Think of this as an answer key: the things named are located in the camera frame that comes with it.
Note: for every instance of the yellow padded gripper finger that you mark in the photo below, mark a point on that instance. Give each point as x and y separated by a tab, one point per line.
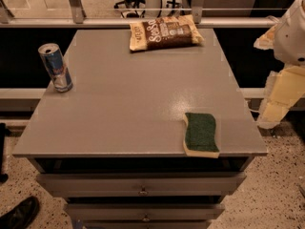
266	40
282	91

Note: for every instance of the green and yellow sponge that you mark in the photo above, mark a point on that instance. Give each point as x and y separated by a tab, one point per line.
199	137

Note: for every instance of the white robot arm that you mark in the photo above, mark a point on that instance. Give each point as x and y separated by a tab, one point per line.
289	43

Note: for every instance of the blue silver redbull can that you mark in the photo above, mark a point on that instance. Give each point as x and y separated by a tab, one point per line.
56	67

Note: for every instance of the brown and yellow snack bag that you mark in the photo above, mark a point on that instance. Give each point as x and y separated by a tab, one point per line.
164	33

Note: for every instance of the black office chair base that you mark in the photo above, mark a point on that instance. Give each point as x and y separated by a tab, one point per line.
139	0

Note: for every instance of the grey upper drawer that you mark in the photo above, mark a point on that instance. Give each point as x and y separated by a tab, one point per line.
140	185

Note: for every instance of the grey drawer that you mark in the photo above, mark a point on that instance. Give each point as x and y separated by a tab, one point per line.
140	185
144	212

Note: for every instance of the grey lower drawer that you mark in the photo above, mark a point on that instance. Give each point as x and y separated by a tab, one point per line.
144	212

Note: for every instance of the black shoe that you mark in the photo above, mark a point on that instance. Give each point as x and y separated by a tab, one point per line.
22	215

